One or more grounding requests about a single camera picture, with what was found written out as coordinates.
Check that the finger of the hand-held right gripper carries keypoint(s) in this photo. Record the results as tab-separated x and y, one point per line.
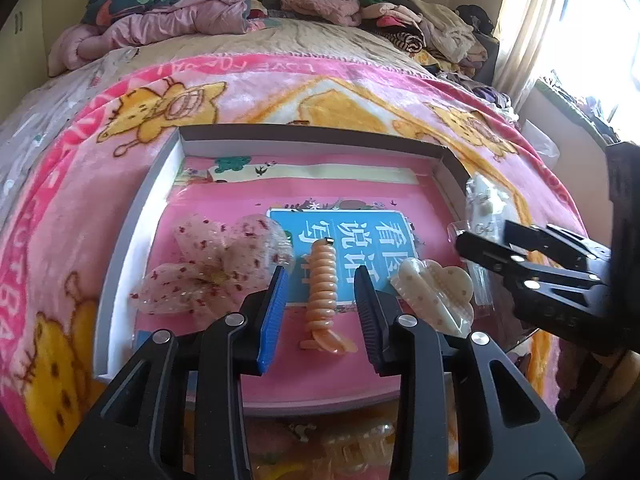
555	247
500	260

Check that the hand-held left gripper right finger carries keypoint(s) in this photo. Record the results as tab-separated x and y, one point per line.
372	330

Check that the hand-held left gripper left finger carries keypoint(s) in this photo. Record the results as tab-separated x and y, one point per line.
275	320

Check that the clear packet of earrings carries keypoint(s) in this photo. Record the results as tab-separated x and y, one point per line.
480	280

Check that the orange spiral hair clip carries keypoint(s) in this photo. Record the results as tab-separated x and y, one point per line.
320	300

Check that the cream spotted claw clip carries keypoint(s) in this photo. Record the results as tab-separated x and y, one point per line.
440	295

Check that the spotted organza hair bow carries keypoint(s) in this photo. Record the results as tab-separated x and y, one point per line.
215	260

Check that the grey cardboard box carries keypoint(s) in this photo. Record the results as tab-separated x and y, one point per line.
125	260

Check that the clear plastic bag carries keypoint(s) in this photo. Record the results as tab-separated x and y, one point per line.
540	140

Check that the window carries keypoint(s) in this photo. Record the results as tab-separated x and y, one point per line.
590	35

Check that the pink printed blanket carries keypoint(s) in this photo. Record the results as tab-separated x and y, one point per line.
350	105

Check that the cream curtain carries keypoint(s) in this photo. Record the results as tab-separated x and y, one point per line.
530	25

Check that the pile of clothes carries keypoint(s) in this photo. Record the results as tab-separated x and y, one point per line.
440	25

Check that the beige blanket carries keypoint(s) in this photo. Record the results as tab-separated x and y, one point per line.
300	42

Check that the grey printed bed sheet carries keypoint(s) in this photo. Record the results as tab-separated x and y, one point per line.
30	120

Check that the purple folded bedding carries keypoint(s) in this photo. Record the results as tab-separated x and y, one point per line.
165	22

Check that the cream wardrobe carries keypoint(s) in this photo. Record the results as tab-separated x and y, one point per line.
30	35

